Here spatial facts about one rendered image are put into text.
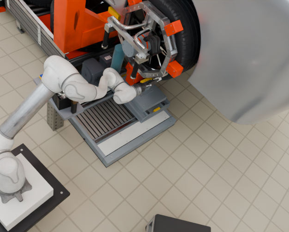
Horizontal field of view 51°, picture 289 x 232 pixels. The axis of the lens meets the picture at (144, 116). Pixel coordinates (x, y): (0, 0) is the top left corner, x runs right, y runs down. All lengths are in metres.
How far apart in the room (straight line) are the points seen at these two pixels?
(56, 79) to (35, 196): 0.74
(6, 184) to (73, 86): 0.65
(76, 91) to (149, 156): 1.26
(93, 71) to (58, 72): 0.93
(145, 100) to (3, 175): 1.44
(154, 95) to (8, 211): 1.57
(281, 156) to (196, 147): 0.92
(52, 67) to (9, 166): 0.58
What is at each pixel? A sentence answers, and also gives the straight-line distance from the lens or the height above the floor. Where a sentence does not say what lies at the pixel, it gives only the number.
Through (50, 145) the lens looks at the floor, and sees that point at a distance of 2.61.
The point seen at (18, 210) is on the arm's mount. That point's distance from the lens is 1.98.
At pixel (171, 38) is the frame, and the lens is 2.11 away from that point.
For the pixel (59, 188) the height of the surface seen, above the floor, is 0.30.
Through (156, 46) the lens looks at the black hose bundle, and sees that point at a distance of 2.03.
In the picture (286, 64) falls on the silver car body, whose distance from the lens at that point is 1.84.
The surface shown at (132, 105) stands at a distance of 2.76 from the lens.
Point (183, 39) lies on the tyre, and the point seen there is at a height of 1.05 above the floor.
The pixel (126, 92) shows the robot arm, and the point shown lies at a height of 0.69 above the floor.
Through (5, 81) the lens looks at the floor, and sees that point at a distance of 3.03.
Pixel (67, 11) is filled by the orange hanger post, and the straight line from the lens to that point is 2.28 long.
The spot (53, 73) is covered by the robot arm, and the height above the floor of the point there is 1.01.
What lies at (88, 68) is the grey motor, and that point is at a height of 0.39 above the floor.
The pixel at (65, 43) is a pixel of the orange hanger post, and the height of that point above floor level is 0.63.
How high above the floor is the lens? 2.26
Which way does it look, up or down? 51 degrees down
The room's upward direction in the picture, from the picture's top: 23 degrees clockwise
